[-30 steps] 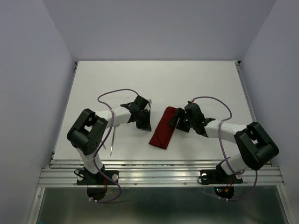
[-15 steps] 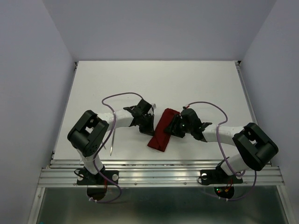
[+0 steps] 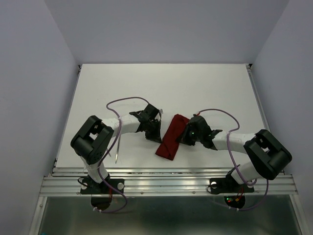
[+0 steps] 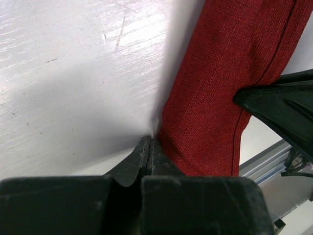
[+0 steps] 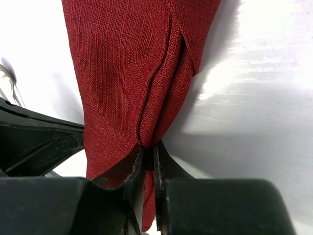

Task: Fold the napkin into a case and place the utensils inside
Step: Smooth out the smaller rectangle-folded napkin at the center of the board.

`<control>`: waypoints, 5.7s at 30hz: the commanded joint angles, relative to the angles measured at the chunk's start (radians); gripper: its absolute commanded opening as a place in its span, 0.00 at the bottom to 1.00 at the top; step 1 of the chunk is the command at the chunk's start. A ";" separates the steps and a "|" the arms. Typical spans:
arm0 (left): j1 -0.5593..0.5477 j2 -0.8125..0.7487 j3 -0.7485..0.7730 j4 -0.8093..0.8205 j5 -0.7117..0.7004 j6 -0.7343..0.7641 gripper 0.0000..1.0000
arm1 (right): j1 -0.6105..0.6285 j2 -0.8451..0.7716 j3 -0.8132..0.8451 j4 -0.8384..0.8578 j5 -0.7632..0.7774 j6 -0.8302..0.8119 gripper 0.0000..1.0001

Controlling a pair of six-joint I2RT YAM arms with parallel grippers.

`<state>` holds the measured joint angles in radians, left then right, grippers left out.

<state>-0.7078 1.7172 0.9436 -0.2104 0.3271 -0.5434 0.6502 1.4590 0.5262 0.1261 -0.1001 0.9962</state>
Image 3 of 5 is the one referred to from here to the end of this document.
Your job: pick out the aluminium right side rail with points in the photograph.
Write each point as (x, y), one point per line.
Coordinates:
(264, 117)

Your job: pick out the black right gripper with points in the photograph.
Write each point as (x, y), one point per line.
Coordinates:
(184, 138)

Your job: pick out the aluminium front frame rail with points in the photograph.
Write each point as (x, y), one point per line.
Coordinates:
(138, 181)

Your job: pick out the silver metal spoon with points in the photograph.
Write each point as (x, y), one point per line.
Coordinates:
(117, 149)

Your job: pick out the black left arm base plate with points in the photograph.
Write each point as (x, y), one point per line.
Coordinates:
(89, 186)

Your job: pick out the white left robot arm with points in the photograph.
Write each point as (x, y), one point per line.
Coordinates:
(91, 142)

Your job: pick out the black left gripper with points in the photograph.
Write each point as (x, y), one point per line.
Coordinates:
(155, 137)

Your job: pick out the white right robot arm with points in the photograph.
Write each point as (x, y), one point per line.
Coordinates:
(232, 142)

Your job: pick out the dark red cloth napkin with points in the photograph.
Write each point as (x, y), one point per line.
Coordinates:
(170, 144)

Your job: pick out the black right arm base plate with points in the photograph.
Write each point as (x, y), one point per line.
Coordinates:
(226, 185)

